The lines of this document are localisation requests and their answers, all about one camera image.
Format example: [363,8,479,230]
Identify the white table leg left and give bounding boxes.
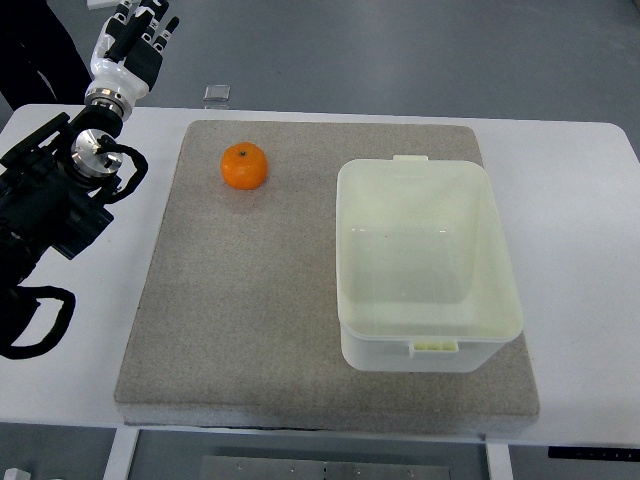
[103,426,139,480]

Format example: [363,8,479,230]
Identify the white table leg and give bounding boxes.
[103,426,139,480]
[485,442,514,480]

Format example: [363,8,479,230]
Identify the grey foam mat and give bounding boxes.
[115,120,539,435]

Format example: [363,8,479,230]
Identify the white object top edge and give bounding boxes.
[86,0,120,10]

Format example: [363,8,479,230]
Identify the black control panel strip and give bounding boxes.
[547,446,640,462]

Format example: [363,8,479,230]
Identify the small clear floor plate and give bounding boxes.
[203,84,231,102]

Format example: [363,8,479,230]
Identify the small white block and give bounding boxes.
[3,467,31,480]

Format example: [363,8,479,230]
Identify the white table leg right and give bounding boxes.
[485,442,514,480]

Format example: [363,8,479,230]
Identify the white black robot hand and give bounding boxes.
[85,1,179,121]

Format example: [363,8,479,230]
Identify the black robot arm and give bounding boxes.
[1,100,148,360]

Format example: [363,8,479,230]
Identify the cream plastic box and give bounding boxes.
[336,156,523,373]

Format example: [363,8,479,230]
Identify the grey metal base plate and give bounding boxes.
[199,456,451,480]

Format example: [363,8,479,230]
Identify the orange fruit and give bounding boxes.
[220,142,269,190]

